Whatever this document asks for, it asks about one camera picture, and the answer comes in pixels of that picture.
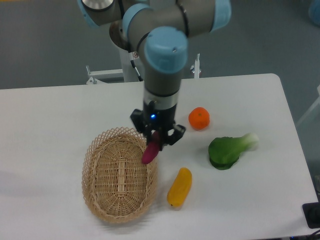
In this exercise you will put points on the white metal mounting frame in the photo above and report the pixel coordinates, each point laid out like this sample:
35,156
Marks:
104,76

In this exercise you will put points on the purple sweet potato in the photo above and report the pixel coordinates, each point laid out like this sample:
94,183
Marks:
152,149

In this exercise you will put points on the black device at table edge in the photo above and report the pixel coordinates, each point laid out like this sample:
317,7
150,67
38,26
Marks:
312,214

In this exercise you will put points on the woven wicker oval basket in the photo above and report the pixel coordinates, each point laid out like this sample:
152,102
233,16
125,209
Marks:
116,186

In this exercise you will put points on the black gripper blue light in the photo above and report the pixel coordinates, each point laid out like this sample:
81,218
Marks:
158,114

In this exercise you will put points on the orange tangerine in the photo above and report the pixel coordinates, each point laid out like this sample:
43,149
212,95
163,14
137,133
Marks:
199,118

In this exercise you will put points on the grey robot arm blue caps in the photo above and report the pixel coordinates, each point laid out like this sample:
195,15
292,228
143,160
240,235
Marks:
160,38

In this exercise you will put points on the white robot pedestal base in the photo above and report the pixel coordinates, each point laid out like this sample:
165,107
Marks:
132,67

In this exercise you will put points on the green bok choy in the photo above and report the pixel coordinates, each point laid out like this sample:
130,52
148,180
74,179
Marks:
224,152

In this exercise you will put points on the yellow mango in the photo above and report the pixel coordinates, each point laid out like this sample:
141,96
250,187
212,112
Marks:
180,188

